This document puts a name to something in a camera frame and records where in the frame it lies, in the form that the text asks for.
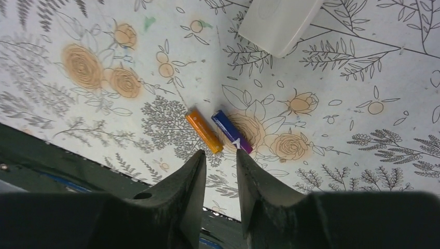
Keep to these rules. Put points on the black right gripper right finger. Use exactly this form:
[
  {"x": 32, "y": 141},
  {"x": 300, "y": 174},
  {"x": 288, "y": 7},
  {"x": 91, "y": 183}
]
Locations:
[{"x": 273, "y": 215}]

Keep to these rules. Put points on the blue purple battery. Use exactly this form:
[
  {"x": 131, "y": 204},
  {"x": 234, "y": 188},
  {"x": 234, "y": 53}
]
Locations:
[{"x": 231, "y": 132}]

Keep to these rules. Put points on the white battery cover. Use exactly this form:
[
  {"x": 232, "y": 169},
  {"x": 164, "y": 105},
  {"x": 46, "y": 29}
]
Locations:
[{"x": 276, "y": 26}]

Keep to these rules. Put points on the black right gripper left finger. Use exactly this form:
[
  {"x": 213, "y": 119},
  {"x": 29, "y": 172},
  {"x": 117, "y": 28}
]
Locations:
[{"x": 166, "y": 215}]

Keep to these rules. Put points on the black base bar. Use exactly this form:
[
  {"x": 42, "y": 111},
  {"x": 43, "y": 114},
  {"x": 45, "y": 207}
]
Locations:
[{"x": 31, "y": 164}]

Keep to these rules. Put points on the orange battery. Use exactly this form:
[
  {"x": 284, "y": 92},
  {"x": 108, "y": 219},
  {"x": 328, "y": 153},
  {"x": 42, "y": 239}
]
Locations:
[{"x": 198, "y": 123}]

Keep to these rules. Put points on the floral table mat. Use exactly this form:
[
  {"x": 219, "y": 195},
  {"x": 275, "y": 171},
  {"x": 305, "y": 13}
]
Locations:
[{"x": 353, "y": 106}]

